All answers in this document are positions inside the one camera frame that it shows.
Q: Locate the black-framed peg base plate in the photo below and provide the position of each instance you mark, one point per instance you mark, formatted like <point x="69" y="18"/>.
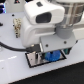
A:
<point x="34" y="63"/>

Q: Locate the blue gear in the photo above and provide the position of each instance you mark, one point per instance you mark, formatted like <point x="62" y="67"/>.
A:
<point x="52" y="56"/>

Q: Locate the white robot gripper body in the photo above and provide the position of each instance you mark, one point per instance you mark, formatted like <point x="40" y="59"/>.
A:
<point x="57" y="39"/>

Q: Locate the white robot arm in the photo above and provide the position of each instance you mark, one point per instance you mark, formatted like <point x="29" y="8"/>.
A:
<point x="48" y="25"/>

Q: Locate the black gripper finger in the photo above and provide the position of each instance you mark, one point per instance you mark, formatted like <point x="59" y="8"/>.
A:
<point x="43" y="56"/>
<point x="66" y="50"/>

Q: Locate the beige connector block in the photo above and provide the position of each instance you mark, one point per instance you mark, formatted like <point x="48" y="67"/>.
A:
<point x="17" y="26"/>

